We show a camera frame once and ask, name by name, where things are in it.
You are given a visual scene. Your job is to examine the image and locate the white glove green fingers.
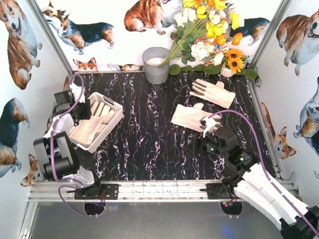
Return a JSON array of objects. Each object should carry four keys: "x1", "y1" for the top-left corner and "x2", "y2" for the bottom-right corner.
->
[{"x1": 171, "y1": 103, "x2": 211, "y2": 132}]

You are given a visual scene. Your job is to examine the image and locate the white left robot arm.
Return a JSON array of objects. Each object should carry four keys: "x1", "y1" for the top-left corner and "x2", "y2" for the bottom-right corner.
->
[{"x1": 33, "y1": 90, "x2": 95, "y2": 188}]

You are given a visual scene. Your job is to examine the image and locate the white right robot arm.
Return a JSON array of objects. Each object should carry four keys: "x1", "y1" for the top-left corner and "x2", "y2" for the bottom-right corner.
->
[{"x1": 183, "y1": 127, "x2": 319, "y2": 239}]

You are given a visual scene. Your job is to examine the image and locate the white perforated storage basket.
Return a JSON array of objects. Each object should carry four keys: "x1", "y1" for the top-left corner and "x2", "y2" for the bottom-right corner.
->
[{"x1": 69, "y1": 92, "x2": 124, "y2": 153}]

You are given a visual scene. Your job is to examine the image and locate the sunflower pot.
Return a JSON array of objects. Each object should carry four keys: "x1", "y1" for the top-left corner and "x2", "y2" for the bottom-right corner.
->
[{"x1": 220, "y1": 48, "x2": 250, "y2": 78}]

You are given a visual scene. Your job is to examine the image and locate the grey metal bucket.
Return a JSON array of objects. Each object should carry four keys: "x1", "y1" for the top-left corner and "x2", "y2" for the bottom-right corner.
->
[{"x1": 142, "y1": 47, "x2": 169, "y2": 85}]

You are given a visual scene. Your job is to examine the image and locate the artificial flower bouquet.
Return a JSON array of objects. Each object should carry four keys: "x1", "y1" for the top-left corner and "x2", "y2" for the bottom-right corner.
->
[{"x1": 162, "y1": 0, "x2": 245, "y2": 65}]

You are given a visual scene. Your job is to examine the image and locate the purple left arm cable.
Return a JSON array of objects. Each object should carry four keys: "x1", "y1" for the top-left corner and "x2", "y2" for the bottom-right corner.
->
[{"x1": 49, "y1": 74, "x2": 90, "y2": 217}]

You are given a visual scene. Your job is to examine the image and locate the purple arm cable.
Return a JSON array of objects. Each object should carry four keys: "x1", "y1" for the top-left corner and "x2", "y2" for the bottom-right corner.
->
[
  {"x1": 49, "y1": 74, "x2": 90, "y2": 217},
  {"x1": 206, "y1": 109, "x2": 319, "y2": 232}
]

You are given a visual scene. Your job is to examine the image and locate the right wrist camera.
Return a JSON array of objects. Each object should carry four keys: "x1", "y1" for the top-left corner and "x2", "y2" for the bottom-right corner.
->
[{"x1": 199, "y1": 116, "x2": 221, "y2": 138}]

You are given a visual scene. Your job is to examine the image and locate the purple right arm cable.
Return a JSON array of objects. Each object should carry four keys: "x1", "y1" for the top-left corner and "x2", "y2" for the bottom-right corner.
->
[{"x1": 206, "y1": 109, "x2": 319, "y2": 232}]

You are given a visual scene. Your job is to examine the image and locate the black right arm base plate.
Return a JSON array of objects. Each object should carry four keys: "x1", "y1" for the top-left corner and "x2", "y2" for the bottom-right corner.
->
[{"x1": 200, "y1": 174, "x2": 242, "y2": 200}]

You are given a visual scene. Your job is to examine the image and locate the aluminium front rail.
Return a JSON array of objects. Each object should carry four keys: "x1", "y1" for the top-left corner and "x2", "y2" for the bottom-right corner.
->
[{"x1": 28, "y1": 180, "x2": 221, "y2": 202}]

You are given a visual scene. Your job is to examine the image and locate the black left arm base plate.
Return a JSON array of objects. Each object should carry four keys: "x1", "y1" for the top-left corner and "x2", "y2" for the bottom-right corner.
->
[{"x1": 74, "y1": 183, "x2": 119, "y2": 200}]

